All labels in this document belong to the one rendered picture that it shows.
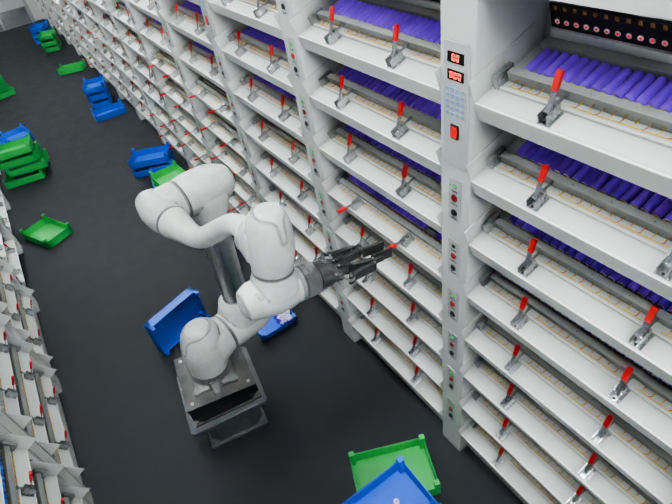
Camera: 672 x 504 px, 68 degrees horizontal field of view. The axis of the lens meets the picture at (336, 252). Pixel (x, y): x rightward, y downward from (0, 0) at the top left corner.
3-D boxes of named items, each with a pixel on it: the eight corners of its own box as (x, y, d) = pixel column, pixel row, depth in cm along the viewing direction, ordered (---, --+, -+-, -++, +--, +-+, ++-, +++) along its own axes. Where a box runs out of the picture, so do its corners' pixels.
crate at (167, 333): (158, 350, 257) (168, 356, 252) (142, 324, 243) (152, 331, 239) (201, 311, 273) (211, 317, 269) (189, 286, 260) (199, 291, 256)
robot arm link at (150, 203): (149, 212, 144) (188, 191, 150) (119, 191, 154) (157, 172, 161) (163, 247, 152) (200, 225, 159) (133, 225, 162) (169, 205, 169)
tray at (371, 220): (445, 285, 147) (437, 268, 140) (331, 200, 188) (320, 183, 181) (493, 239, 149) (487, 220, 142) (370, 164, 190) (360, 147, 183)
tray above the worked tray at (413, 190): (445, 237, 135) (432, 205, 124) (323, 156, 175) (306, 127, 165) (497, 186, 137) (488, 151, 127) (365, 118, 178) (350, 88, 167)
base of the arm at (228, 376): (196, 406, 191) (192, 398, 187) (185, 364, 206) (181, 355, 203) (242, 388, 195) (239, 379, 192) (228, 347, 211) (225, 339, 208)
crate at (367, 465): (361, 513, 183) (359, 504, 178) (350, 461, 198) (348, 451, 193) (440, 493, 184) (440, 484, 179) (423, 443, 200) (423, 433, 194)
